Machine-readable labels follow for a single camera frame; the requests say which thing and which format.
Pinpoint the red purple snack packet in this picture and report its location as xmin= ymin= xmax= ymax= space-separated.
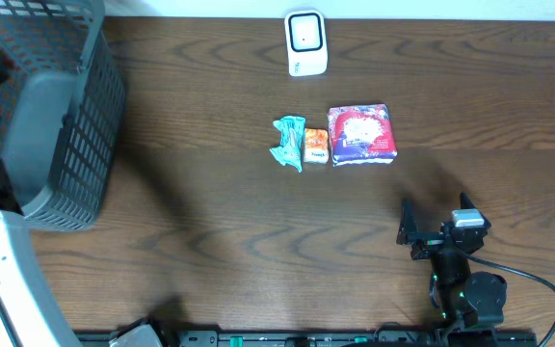
xmin=327 ymin=104 xmax=398 ymax=167

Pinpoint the small orange snack packet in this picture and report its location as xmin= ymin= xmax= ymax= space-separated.
xmin=304 ymin=128 xmax=329 ymax=164

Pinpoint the teal wrapper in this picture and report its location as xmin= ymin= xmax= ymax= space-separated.
xmin=270 ymin=116 xmax=305 ymax=173

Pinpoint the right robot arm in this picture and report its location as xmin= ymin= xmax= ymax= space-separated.
xmin=396 ymin=194 xmax=507 ymax=329

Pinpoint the white barcode scanner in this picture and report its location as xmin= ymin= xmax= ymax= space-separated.
xmin=284 ymin=10 xmax=329 ymax=77

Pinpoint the dark grey plastic basket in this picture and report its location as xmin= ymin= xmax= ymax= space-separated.
xmin=0 ymin=0 xmax=125 ymax=232

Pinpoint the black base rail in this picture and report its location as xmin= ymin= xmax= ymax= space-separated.
xmin=74 ymin=328 xmax=539 ymax=347

